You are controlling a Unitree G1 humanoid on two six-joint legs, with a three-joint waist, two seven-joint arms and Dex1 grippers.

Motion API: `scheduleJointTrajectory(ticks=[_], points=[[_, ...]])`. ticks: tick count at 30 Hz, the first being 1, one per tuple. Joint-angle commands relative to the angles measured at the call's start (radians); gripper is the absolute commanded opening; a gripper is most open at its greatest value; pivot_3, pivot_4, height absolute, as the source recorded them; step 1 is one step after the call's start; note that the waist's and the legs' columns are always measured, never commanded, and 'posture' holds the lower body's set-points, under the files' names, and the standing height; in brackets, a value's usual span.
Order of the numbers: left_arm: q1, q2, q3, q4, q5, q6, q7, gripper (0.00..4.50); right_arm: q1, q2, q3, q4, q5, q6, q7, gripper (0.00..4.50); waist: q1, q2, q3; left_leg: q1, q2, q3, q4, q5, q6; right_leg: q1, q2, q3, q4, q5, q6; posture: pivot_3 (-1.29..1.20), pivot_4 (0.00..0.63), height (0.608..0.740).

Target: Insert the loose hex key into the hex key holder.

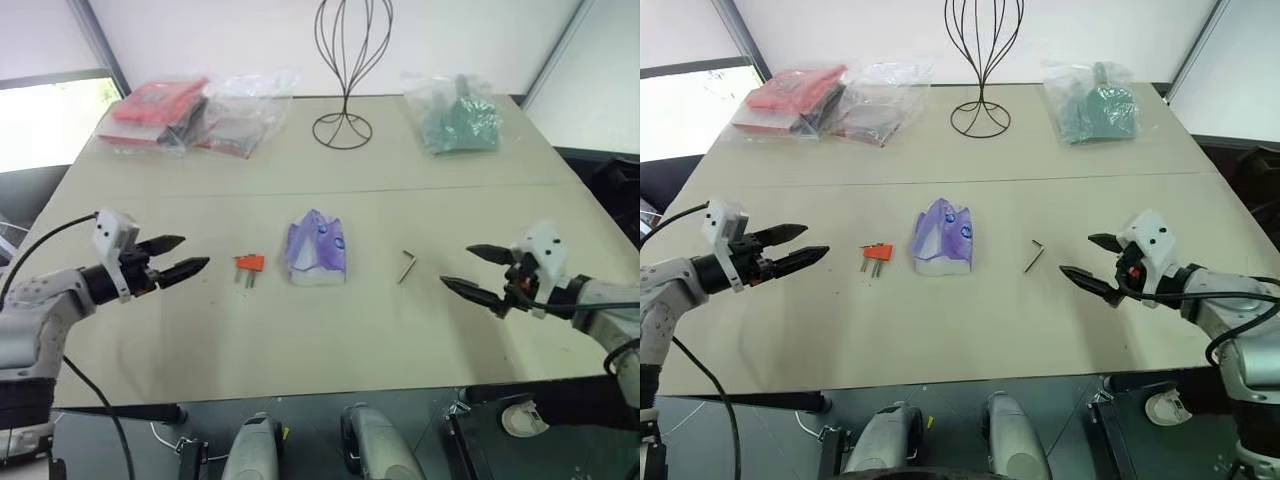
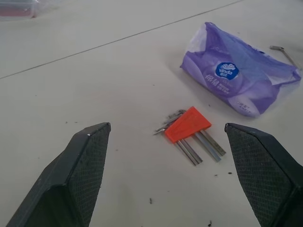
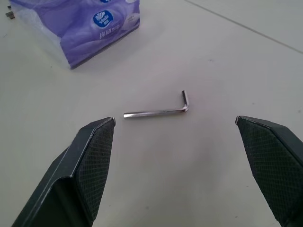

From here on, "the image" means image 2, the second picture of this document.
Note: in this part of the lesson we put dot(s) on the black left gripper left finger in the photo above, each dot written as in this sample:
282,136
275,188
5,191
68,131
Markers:
71,175

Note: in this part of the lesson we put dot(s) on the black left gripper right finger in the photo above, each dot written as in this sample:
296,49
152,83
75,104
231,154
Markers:
265,170

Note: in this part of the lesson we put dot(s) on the hex key set orange holder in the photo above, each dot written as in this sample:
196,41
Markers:
187,125

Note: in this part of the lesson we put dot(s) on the purple tissue pack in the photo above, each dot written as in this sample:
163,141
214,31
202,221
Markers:
239,75

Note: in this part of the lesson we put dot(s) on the clear plastic bag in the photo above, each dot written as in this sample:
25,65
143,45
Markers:
26,8

